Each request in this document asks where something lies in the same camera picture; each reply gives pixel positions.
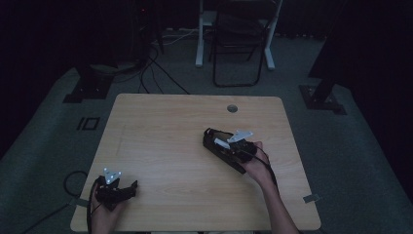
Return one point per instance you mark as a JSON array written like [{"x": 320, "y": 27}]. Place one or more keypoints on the black folding chair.
[{"x": 238, "y": 22}]

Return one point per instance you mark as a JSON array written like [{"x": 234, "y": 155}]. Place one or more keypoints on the white desk frame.
[{"x": 201, "y": 39}]

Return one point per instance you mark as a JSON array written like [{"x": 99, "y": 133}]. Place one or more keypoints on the grey round stand base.
[{"x": 113, "y": 68}]

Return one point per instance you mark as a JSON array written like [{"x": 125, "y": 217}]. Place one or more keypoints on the person's left hand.
[{"x": 105, "y": 214}]

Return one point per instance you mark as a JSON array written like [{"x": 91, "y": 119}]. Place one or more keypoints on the black stand with base plate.
[
  {"x": 87, "y": 87},
  {"x": 321, "y": 97}
]

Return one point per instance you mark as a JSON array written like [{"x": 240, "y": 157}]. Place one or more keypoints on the grey tape strip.
[
  {"x": 311, "y": 198},
  {"x": 79, "y": 202}
]

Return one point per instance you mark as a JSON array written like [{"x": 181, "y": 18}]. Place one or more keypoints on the black pencil case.
[{"x": 216, "y": 154}]

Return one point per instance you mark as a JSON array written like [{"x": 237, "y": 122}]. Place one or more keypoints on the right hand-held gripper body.
[{"x": 243, "y": 150}]

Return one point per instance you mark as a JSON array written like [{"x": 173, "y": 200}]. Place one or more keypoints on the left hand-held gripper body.
[{"x": 108, "y": 195}]

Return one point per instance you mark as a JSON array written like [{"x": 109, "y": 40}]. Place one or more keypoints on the person's right hand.
[{"x": 259, "y": 169}]

